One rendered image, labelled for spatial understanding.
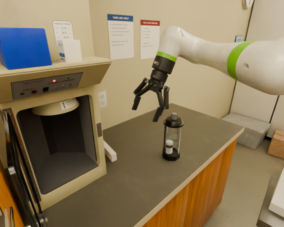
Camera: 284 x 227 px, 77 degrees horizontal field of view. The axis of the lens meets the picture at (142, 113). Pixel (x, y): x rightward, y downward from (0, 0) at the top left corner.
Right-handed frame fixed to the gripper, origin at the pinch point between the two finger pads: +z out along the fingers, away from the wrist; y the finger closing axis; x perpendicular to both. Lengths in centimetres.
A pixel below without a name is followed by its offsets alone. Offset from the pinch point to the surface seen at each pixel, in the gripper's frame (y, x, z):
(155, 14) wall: -55, 43, -61
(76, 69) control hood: -1.9, -37.8, -11.2
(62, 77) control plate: -3.9, -40.1, -7.4
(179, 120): 10.0, 16.7, -1.2
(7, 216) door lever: 12, -52, 24
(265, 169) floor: 57, 214, 40
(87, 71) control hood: -3.0, -33.4, -11.3
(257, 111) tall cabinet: 13, 271, -26
